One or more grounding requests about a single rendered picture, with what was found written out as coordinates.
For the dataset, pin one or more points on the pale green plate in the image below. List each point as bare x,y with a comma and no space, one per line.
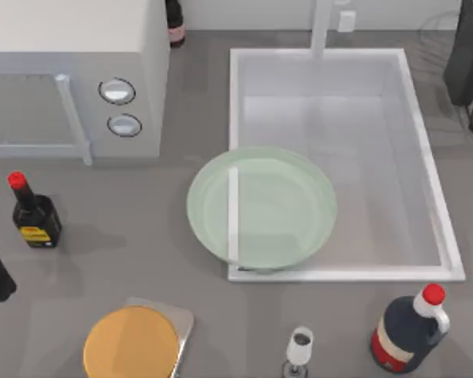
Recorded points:
276,212

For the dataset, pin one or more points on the white sink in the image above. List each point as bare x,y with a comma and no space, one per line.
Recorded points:
339,165

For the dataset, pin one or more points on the small silver microwave knob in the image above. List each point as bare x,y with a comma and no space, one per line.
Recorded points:
124,125

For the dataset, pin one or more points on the grey metal board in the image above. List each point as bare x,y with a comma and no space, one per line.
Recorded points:
183,323

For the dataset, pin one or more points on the large silver microwave knob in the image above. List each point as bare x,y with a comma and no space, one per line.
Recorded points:
116,91

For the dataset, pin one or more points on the wine glass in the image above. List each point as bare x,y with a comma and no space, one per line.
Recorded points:
299,346

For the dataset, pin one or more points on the dark bottle with pink label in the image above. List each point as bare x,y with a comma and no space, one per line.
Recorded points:
176,27

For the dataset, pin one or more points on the tall white tap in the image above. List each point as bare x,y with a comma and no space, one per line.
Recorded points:
319,27

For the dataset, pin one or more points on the pale microwave oven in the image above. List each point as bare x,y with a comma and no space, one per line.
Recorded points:
146,27

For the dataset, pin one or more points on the orange round disc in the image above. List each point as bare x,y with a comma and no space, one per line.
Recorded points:
130,346

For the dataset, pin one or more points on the black sauce bottle red cap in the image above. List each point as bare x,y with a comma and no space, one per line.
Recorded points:
37,220

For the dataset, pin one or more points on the dark jug with red cap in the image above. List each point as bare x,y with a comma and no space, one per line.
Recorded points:
406,334

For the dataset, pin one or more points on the microwave glass door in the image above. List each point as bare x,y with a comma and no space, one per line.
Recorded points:
23,110

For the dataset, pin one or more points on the small white wall box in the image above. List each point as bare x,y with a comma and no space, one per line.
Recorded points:
346,21

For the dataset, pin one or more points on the black frame stand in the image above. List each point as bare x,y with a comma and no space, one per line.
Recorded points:
467,59

